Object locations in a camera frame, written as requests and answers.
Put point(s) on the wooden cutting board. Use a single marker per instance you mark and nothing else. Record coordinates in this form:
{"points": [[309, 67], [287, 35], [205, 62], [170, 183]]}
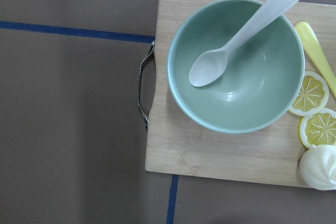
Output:
{"points": [[178, 145]]}

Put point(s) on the white plastic spoon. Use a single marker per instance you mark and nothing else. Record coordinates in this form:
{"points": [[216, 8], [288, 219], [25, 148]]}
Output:
{"points": [[210, 65]]}

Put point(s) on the mint green bowl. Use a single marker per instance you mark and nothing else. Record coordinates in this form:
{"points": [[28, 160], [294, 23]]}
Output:
{"points": [[260, 82]]}

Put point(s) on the lemon slice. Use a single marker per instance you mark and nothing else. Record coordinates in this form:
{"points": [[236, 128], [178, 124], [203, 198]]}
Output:
{"points": [[312, 97], [318, 129]]}

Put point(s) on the yellow plastic knife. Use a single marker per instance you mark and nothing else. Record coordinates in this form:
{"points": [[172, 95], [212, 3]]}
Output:
{"points": [[315, 52]]}

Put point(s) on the white garlic bulb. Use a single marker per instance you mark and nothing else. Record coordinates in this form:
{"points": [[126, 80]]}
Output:
{"points": [[317, 167]]}

